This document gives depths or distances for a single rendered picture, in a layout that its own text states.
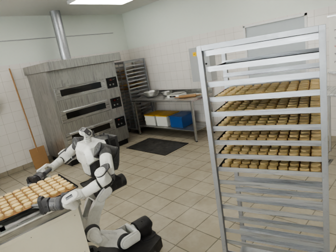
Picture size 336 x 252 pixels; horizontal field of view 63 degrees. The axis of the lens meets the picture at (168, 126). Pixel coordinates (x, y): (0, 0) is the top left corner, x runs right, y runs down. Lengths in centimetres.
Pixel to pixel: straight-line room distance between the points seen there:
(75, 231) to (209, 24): 471
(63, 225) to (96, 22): 579
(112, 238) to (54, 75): 364
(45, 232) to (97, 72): 424
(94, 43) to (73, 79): 177
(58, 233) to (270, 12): 453
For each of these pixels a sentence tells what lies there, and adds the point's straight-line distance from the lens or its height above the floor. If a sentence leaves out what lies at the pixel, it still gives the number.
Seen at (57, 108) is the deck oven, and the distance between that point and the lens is 552.
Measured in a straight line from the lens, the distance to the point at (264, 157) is 171.
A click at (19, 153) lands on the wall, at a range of 643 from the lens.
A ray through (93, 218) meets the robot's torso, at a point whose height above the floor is 63.
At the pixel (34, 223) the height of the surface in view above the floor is 87.
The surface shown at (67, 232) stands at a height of 69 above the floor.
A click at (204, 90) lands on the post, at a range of 165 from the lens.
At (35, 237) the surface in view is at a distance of 217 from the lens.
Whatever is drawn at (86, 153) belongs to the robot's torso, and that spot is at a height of 118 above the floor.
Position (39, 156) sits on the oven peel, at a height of 22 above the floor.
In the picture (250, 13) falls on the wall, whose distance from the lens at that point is 546.
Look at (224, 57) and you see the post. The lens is 206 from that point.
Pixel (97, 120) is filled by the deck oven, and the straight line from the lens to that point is 592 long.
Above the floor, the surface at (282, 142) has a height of 123.
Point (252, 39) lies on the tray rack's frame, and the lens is 155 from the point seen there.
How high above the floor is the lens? 180
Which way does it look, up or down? 14 degrees down
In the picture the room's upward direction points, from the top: 9 degrees counter-clockwise
